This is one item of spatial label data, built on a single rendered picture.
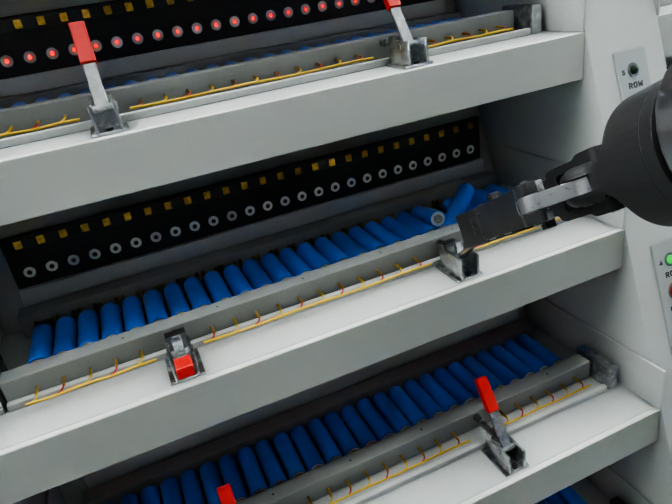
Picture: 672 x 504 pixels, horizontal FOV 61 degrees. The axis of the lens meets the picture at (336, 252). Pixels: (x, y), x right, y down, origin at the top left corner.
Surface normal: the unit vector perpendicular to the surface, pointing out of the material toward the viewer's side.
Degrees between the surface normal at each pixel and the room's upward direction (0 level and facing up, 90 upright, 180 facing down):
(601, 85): 90
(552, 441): 19
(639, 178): 100
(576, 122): 90
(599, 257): 109
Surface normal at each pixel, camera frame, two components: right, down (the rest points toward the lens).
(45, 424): -0.15, -0.89
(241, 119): 0.39, 0.35
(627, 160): -0.93, 0.23
